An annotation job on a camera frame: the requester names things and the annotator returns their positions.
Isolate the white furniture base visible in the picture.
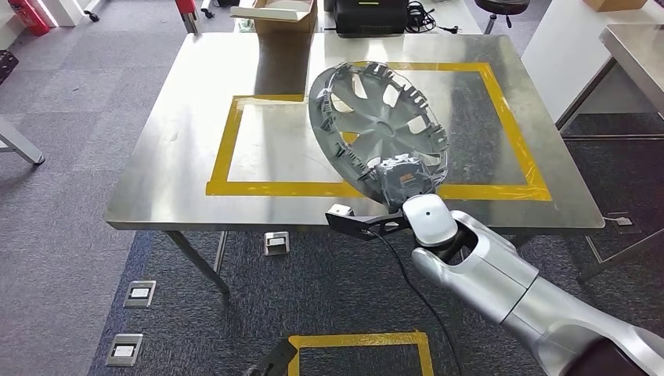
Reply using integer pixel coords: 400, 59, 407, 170
44, 0, 107, 28

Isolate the black case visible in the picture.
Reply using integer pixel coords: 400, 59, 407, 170
333, 0, 410, 38

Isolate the grey plastic wheel cover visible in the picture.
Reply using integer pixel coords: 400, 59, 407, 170
308, 60, 450, 208

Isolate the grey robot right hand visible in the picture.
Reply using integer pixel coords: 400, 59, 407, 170
374, 154, 435, 210

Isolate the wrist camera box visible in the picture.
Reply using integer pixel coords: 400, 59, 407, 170
325, 203, 412, 243
244, 339, 300, 376

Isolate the black power cable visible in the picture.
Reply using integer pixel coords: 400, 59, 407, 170
406, 0, 460, 35

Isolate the cardboard box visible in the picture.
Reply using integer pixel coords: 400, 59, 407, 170
582, 0, 649, 13

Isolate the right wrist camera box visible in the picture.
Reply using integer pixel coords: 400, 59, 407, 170
325, 203, 412, 243

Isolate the yellow tape frame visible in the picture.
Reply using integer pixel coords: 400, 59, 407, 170
205, 61, 553, 203

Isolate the steel floor socket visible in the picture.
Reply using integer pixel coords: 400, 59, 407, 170
106, 333, 145, 368
123, 280, 157, 309
263, 231, 291, 257

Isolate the white partition panel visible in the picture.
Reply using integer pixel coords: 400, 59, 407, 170
521, 0, 664, 125

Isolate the black stool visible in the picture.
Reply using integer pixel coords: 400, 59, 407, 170
474, 0, 532, 35

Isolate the brown box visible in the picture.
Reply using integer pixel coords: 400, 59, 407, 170
230, 0, 319, 35

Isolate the yellow tape square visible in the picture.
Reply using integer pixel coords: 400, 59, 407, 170
287, 331, 435, 376

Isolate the black plastic crate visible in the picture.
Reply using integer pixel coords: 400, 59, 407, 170
0, 49, 20, 85

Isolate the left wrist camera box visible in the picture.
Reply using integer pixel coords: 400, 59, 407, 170
244, 339, 300, 376

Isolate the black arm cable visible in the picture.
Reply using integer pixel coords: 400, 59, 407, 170
369, 230, 465, 376

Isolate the steel workbench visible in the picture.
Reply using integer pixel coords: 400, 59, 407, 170
574, 23, 664, 285
103, 31, 606, 297

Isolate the red fire extinguisher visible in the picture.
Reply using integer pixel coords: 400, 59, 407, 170
6, 0, 52, 38

